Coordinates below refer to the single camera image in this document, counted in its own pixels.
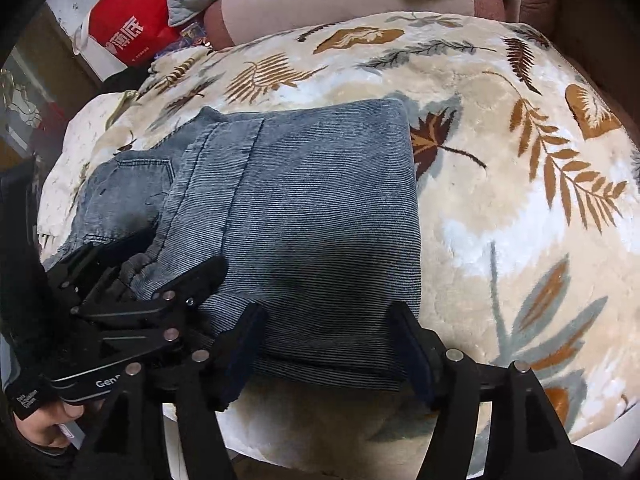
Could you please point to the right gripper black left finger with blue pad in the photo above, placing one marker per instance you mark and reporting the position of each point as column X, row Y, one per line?
column 115, row 279

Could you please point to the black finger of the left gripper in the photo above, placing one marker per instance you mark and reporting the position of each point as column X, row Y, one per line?
column 128, row 439
column 526, row 437

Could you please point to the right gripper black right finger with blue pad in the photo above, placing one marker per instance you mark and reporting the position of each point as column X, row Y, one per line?
column 114, row 331

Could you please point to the grey denim pants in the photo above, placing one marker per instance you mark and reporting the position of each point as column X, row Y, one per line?
column 314, row 210

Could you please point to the person's hand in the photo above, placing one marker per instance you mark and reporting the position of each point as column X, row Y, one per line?
column 42, row 427

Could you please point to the red shopping bag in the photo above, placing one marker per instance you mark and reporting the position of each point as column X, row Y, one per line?
column 134, row 31

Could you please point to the leaf pattern fleece blanket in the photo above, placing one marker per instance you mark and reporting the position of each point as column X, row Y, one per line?
column 528, row 186

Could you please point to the blue snack packet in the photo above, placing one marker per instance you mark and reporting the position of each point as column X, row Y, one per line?
column 193, row 35

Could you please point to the pink brown bolster blanket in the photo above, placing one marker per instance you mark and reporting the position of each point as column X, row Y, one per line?
column 231, row 22

